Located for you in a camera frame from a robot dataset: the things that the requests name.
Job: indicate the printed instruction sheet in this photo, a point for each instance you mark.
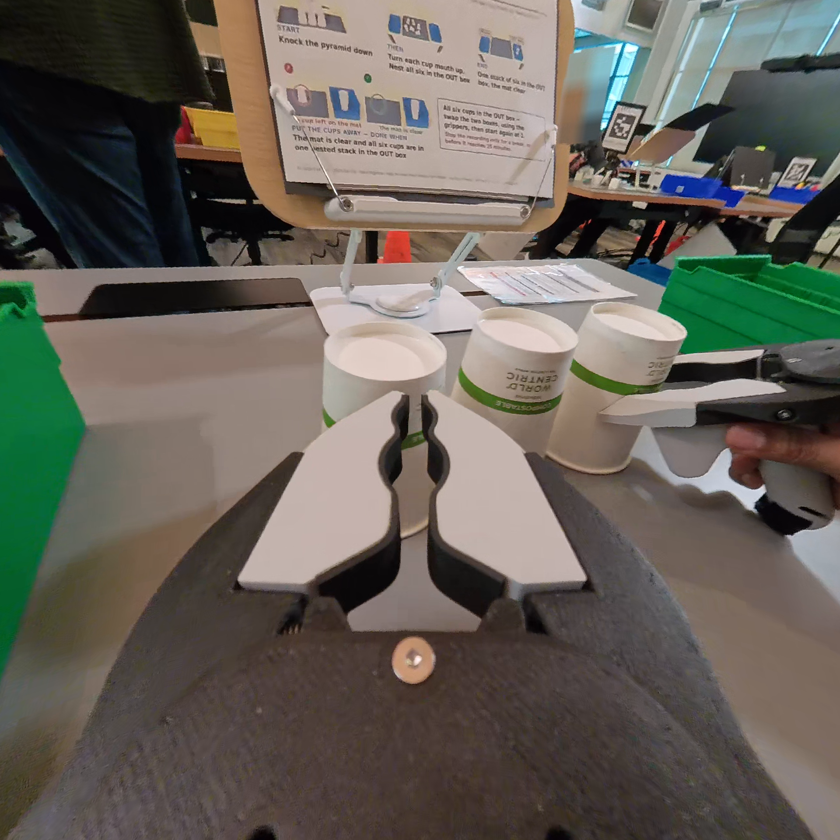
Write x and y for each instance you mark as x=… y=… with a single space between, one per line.
x=407 y=98

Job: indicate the small black white marker sign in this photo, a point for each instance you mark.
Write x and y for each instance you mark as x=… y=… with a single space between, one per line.
x=799 y=172
x=625 y=126

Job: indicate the wooden table black legs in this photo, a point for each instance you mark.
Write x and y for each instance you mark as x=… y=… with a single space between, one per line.
x=210 y=154

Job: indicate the blue plastic bin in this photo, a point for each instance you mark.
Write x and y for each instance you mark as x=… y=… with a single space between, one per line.
x=689 y=185
x=732 y=197

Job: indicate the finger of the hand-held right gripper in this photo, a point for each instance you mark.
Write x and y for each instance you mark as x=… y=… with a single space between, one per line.
x=689 y=403
x=715 y=363

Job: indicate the grey desk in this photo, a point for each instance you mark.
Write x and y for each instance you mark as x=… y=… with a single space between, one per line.
x=197 y=407

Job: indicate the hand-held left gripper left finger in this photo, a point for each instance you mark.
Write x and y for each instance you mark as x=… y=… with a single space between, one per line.
x=328 y=518

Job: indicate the yellow plastic bin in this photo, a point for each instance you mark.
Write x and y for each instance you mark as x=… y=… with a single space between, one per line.
x=213 y=128

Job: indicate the black monitor screen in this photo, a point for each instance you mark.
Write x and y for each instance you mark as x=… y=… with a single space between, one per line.
x=774 y=118

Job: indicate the orange traffic cone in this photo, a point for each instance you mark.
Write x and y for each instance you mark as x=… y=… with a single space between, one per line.
x=397 y=248

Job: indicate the laminated paper card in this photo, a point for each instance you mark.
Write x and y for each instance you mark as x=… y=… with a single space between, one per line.
x=544 y=283

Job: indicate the person's right hand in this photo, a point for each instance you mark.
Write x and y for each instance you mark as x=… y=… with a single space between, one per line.
x=787 y=443

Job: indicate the white paper cup green band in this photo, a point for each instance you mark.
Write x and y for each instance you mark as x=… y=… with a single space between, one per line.
x=367 y=367
x=505 y=367
x=604 y=420

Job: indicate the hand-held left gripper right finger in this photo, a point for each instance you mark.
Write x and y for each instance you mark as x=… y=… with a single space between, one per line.
x=505 y=518

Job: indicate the black office chair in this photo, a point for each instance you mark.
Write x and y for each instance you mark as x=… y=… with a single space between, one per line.
x=249 y=229

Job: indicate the grey folded board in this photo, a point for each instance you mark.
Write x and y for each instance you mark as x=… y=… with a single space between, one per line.
x=702 y=241

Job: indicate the green plastic bin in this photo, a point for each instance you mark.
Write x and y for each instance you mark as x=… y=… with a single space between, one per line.
x=33 y=459
x=754 y=308

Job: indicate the wooden table with bins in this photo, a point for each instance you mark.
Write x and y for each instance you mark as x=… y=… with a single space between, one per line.
x=689 y=200

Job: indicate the plain wooden board stand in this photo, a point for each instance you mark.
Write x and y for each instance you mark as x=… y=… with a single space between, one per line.
x=669 y=141

